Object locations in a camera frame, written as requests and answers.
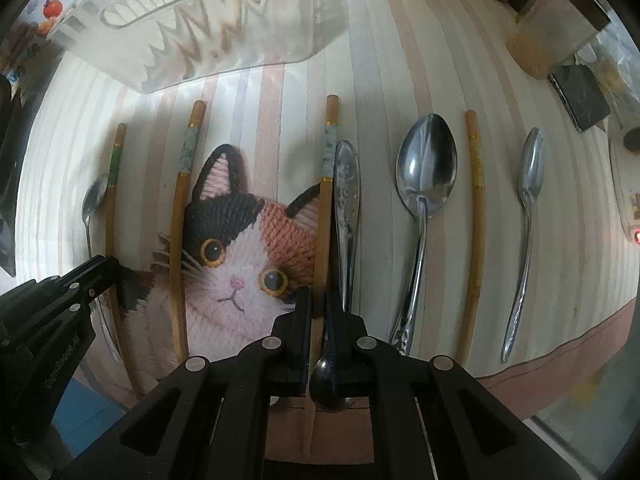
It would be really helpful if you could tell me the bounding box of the clear plastic tray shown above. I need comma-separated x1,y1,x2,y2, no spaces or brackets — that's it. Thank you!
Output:
47,0,351,95

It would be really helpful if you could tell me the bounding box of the small steel spoon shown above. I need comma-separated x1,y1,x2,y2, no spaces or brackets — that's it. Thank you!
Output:
81,174,123,363

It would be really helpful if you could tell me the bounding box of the dark cloth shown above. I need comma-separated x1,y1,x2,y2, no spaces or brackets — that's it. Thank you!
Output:
0,75,28,277

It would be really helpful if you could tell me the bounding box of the crumpled clear plastic bag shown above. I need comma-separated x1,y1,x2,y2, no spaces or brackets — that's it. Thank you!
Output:
585,25,640,126

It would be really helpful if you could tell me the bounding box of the clear jar with metal lid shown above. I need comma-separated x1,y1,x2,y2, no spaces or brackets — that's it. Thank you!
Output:
506,0,613,80

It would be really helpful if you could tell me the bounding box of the striped cat print tablecloth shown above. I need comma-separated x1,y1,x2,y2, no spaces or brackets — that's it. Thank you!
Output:
15,0,640,466

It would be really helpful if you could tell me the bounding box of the white device with red light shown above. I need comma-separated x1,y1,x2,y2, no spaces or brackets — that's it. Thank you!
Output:
609,127,640,247

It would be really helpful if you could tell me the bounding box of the wooden chopstick with patterned band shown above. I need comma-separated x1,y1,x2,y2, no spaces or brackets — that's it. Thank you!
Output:
170,101,207,361
299,95,341,458

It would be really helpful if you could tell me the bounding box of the fruit print cloth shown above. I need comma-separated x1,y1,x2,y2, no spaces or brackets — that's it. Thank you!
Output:
0,0,66,86

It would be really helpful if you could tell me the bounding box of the steel spoon with embossed handle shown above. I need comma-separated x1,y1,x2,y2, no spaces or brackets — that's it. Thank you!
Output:
307,140,362,413

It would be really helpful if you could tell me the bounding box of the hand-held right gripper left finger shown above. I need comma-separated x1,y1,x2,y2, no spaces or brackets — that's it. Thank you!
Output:
60,287,314,480

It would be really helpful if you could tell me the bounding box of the wooden chopstick with green band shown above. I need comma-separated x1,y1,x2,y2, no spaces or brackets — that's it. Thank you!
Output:
104,123,146,396

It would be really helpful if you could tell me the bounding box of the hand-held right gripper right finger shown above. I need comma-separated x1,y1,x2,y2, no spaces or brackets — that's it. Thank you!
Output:
324,292,581,480

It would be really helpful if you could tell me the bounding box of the plain yellow wooden chopstick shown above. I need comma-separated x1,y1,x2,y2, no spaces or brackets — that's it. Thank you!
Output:
457,110,488,367

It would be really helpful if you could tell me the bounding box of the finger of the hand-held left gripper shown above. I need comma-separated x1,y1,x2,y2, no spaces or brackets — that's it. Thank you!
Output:
30,255,123,314

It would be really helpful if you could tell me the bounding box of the large steel spoon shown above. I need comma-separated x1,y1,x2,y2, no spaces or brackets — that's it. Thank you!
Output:
390,113,458,357

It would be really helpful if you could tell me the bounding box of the slim steel spoon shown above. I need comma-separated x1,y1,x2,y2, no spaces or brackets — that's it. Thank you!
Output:
501,127,546,363

